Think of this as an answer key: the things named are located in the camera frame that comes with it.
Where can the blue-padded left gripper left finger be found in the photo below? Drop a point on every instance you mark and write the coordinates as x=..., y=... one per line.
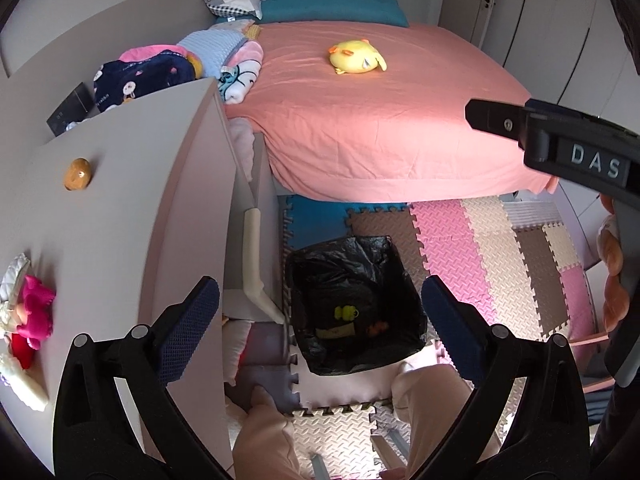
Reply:
x=182, y=326

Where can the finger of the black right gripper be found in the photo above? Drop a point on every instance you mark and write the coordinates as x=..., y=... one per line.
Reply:
x=497, y=118

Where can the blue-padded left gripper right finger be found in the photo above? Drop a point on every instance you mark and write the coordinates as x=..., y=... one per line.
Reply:
x=459, y=326

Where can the pink-haired doll toy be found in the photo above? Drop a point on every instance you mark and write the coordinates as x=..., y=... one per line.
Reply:
x=26, y=321

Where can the black trash bag bin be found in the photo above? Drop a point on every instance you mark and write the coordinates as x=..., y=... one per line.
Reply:
x=353, y=305

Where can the person's right leg pink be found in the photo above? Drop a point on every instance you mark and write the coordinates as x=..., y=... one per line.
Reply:
x=428, y=399

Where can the person's leg pink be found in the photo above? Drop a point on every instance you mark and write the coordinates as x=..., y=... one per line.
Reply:
x=428, y=399
x=264, y=448

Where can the colourful foam floor mat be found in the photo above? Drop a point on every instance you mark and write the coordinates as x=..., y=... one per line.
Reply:
x=528, y=279

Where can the person's left leg pink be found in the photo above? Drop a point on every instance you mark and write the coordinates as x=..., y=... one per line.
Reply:
x=264, y=448

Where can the pink bed sheet mattress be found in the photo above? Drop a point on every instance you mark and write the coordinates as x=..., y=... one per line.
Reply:
x=383, y=137

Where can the yellow duck plush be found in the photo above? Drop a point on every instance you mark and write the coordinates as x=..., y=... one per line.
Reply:
x=355, y=57

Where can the brown bear toy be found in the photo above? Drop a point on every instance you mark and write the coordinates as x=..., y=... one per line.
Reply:
x=78, y=175

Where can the teal pillow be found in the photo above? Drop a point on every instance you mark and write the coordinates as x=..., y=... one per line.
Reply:
x=387, y=12

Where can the pink white folded clothes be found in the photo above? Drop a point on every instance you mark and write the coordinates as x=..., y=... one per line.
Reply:
x=237, y=77

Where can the navy cartoon blanket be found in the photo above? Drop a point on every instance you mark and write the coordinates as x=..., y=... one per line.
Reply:
x=117, y=82

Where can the light blue folded blanket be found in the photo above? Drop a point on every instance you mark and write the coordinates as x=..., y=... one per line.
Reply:
x=213, y=47

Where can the patterned grey yellow pillow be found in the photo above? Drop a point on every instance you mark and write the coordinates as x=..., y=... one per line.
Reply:
x=235, y=8

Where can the black wall socket panel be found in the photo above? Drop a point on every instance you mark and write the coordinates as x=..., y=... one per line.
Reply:
x=75, y=108

